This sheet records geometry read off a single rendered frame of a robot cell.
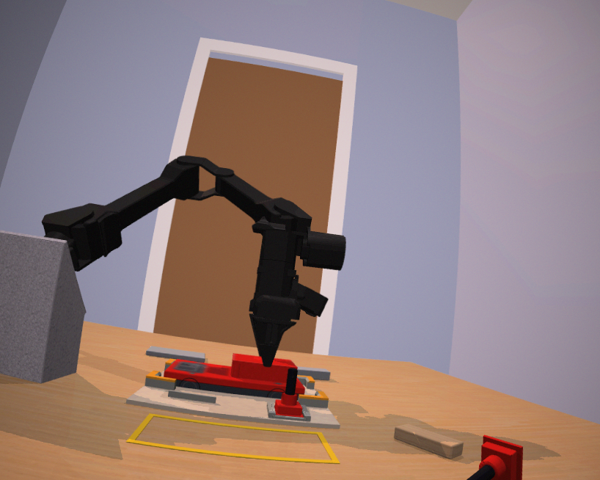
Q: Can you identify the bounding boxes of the yellow rectangular frame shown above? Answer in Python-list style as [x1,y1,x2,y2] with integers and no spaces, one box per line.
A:
[126,414,340,464]

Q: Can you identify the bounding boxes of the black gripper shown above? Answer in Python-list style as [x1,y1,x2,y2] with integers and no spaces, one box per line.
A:
[249,260,301,367]

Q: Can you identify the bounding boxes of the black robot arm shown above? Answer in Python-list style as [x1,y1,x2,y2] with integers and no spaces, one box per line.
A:
[42,155,346,317]

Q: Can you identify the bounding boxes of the beige rectangular block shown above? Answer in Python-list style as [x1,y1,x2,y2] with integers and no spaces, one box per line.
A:
[394,424,464,459]

